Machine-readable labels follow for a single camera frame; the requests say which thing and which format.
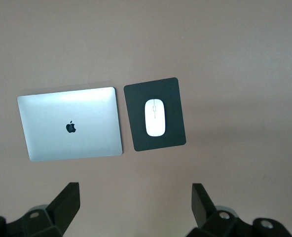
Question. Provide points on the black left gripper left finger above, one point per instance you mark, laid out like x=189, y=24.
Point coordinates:
x=62, y=209

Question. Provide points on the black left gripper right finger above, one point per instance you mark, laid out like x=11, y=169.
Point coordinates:
x=201, y=206

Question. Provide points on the white computer mouse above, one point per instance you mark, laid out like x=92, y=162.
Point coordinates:
x=158, y=123

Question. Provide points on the black mouse pad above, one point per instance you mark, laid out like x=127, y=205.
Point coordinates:
x=136, y=98

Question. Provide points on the silver laptop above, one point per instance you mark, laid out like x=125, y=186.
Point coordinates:
x=49, y=123

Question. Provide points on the brown table cover mat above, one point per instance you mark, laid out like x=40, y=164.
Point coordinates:
x=234, y=74

